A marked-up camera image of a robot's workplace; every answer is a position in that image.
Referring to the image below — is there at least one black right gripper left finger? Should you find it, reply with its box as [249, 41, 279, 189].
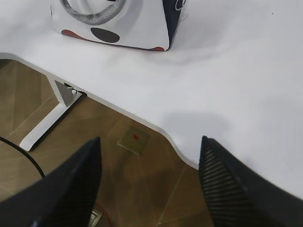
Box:
[0, 137, 102, 227]

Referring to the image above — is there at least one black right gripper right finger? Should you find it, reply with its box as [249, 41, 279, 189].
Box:
[198, 136, 303, 227]

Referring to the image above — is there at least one navy blue lunch bag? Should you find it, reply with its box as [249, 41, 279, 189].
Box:
[50, 0, 185, 52]

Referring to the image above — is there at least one brass floor socket plate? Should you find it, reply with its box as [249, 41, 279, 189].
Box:
[117, 127, 150, 155]

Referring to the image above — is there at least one white table leg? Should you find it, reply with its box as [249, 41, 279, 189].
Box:
[19, 73, 89, 152]

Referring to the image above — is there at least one red floor cable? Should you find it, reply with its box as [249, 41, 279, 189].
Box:
[94, 201, 113, 227]

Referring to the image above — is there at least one black floor cable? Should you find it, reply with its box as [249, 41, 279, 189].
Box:
[0, 136, 46, 178]

